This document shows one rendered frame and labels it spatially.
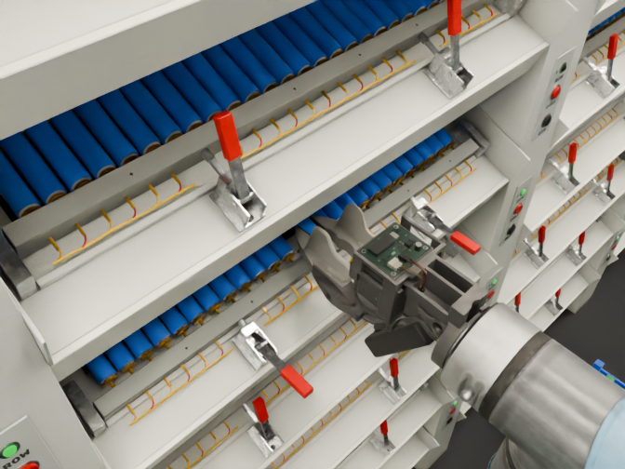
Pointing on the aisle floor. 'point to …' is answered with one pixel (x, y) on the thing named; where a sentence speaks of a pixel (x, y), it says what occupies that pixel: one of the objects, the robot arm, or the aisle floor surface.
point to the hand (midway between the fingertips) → (312, 234)
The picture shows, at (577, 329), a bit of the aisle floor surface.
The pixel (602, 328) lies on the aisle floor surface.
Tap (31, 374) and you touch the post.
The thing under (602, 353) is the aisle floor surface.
